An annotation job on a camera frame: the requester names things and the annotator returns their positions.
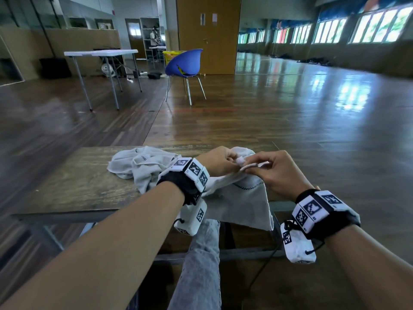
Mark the person's right hand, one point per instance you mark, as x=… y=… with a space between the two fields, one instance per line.
x=284 y=172

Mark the person's left hand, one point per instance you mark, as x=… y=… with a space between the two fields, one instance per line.
x=214 y=163

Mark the person's left fingers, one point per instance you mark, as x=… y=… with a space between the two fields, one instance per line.
x=231 y=155

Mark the person's right thumb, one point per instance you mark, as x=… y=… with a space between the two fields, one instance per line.
x=255 y=171

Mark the light grey cloth garment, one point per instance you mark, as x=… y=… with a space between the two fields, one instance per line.
x=242 y=203

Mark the person's left forearm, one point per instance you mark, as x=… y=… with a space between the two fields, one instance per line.
x=106 y=251

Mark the person's right forearm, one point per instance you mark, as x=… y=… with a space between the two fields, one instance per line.
x=371 y=271

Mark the blue plastic chair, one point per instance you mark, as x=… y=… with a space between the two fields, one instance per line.
x=187 y=62

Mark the black bag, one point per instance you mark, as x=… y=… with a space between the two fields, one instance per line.
x=155 y=75

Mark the person's grey jeans leg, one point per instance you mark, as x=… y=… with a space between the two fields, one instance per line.
x=200 y=271

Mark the yellow plastic basket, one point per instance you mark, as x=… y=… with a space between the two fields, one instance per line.
x=169 y=56

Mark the wooden double door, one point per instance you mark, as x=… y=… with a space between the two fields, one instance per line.
x=209 y=35

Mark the large bright window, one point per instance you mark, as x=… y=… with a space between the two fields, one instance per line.
x=300 y=34
x=281 y=35
x=382 y=25
x=329 y=30

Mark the small white table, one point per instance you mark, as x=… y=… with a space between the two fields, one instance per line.
x=158 y=48

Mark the white floor fan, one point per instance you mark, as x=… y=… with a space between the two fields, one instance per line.
x=108 y=70

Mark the white folding table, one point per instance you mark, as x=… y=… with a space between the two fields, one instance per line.
x=100 y=53

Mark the black box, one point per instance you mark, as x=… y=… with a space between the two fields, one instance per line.
x=55 y=68

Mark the left wrist camera marker band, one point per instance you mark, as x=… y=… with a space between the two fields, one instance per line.
x=190 y=177

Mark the wrist camera marker band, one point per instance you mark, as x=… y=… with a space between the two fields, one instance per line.
x=317 y=213
x=190 y=177

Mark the right wrist camera marker band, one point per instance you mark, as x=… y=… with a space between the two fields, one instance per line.
x=317 y=213

